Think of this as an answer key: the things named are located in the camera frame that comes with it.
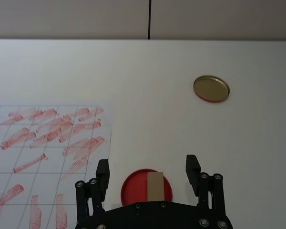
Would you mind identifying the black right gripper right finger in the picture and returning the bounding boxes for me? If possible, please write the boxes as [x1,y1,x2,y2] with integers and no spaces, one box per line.
[185,154,227,216]

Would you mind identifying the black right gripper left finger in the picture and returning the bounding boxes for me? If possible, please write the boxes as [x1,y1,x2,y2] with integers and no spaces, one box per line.
[74,159,111,225]

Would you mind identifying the tan rectangular stamp block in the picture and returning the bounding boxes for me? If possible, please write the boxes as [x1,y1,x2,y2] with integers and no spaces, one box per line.
[146,171,165,202]

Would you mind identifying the white gridded paper sheet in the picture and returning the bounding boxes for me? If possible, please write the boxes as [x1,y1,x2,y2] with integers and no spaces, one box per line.
[0,102,113,229]

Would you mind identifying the round gold metal lid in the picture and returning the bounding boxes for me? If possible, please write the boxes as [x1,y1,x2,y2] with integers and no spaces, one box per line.
[193,75,231,104]

